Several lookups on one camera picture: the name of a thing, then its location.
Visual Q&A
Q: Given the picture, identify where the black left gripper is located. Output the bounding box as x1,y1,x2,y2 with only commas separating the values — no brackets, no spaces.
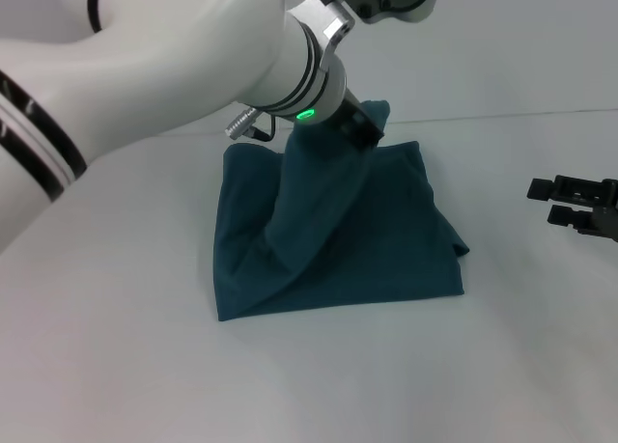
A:
332,91,386,151

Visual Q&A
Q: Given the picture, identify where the purple left gripper cable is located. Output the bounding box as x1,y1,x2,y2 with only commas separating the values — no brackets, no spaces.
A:
249,113,277,142

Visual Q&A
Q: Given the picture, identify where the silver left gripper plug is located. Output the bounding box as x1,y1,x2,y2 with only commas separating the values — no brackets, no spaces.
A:
223,105,261,137

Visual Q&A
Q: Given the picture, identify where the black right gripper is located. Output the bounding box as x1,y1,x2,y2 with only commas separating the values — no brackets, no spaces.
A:
525,174,618,245

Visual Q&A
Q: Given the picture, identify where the teal FREE print t-shirt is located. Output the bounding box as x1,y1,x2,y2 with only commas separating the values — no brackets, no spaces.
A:
214,97,473,323

